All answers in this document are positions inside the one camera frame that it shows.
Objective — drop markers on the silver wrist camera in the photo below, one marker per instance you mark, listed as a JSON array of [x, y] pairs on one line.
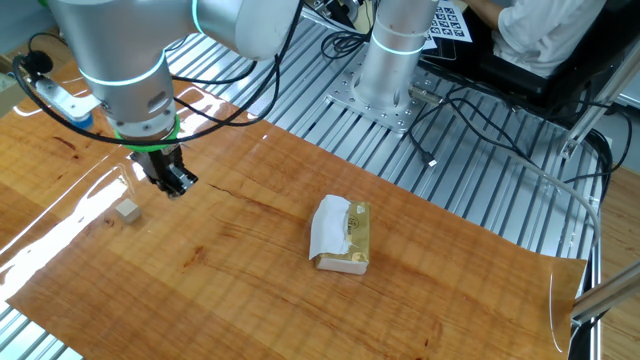
[[65, 102]]

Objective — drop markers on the glossy wood grain mat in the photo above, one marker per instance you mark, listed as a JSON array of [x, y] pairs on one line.
[[225, 280]]

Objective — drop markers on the small wooden block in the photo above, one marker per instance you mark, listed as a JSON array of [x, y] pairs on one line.
[[128, 211]]

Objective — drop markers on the cardboard box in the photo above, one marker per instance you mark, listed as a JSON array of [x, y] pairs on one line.
[[7, 95]]

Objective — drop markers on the gold tissue pack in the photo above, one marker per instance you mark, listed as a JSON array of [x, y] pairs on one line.
[[350, 240]]

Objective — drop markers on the aluminium frame post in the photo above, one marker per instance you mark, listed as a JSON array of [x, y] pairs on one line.
[[605, 295], [595, 105]]

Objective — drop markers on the black office chair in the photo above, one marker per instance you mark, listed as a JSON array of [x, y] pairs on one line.
[[575, 80]]

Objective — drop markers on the printed marker sheet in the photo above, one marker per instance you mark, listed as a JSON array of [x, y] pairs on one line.
[[450, 25]]

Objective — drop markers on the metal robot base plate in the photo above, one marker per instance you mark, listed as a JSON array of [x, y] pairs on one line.
[[345, 95]]

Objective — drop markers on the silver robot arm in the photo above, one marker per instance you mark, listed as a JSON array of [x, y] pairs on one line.
[[130, 55]]

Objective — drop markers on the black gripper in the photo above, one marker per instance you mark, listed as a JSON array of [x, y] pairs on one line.
[[157, 162]]

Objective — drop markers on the bare person forearm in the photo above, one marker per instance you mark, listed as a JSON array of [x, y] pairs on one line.
[[485, 11]]

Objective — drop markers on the person in white shirt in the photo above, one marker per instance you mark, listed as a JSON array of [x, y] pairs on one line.
[[545, 35]]

